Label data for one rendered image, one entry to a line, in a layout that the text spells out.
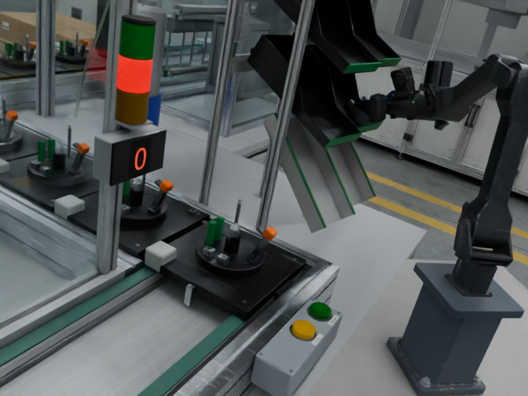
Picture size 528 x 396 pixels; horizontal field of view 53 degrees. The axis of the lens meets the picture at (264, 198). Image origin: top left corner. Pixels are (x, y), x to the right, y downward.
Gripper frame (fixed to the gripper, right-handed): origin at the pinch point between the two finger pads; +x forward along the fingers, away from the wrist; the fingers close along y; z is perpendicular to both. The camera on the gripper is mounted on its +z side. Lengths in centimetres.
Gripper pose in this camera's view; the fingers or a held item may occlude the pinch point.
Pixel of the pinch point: (372, 103)
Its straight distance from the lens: 132.0
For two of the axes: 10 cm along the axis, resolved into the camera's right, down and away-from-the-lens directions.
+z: -0.1, -9.6, -3.0
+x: -7.8, -1.8, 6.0
